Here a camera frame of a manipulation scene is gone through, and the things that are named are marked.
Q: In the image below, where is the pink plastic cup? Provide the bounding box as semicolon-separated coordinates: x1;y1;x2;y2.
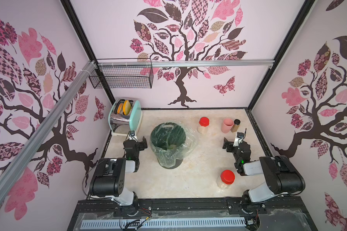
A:
221;118;234;133

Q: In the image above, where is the left aluminium rail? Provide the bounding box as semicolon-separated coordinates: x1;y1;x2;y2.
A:
0;61;97;204

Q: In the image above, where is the aluminium rail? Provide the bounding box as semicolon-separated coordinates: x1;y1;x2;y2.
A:
0;61;97;204
98;59;275;68

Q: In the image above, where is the brown spice jar black lid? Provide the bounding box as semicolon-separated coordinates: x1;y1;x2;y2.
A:
231;119;241;132

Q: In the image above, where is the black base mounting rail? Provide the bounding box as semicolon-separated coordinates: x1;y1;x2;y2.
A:
68;196;317;231

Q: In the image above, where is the black wire basket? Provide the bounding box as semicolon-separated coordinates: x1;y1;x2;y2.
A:
89;58;154;89

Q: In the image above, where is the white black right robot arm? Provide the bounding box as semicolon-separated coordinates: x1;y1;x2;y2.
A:
222;138;306;214

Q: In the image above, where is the oatmeal jar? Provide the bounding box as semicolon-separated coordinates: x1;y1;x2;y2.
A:
217;171;235;189
198;124;209;134

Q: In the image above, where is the back aluminium rail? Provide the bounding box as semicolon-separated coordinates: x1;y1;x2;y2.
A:
98;59;275;68

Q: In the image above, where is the yellow toast slice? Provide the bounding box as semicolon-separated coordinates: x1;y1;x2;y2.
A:
122;100;132;116

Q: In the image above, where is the white slotted cable duct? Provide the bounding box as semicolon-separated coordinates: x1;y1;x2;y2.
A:
79;217;247;231

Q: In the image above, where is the mint green toaster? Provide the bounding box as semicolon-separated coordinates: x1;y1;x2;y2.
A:
109;98;143;136

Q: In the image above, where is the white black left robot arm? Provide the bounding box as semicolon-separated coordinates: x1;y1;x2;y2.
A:
85;137;147;216

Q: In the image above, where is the black trash bin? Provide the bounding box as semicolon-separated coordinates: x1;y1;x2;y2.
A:
150;122;186;169

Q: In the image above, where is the clear plastic bin liner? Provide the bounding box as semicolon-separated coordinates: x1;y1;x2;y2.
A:
149;122;198;169

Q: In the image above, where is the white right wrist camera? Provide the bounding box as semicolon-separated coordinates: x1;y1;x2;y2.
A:
233;132;245;147

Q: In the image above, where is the red jar lid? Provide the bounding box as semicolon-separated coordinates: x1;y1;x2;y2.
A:
199;117;210;127
220;169;235;185

